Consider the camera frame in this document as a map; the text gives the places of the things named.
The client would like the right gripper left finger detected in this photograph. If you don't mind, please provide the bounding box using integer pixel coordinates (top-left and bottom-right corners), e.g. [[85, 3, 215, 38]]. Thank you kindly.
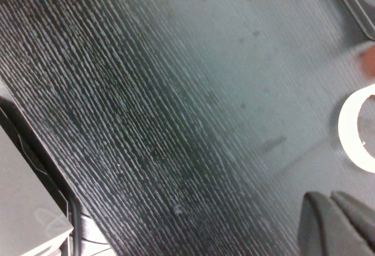
[[298, 191, 370, 256]]

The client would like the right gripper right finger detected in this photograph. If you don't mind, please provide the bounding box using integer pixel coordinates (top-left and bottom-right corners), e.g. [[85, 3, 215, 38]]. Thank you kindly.
[[330, 190, 375, 256]]

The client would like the white tape roll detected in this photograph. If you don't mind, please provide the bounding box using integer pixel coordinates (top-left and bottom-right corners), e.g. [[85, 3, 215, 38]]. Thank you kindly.
[[337, 83, 375, 174]]

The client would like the orange cube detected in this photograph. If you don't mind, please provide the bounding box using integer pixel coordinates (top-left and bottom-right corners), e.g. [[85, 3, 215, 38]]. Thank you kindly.
[[359, 46, 375, 78]]

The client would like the grey flat box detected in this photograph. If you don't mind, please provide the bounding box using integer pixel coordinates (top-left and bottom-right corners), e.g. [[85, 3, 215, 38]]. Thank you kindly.
[[0, 127, 74, 256]]

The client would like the black cable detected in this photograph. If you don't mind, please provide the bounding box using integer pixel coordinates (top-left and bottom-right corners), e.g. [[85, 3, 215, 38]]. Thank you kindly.
[[71, 197, 83, 256]]

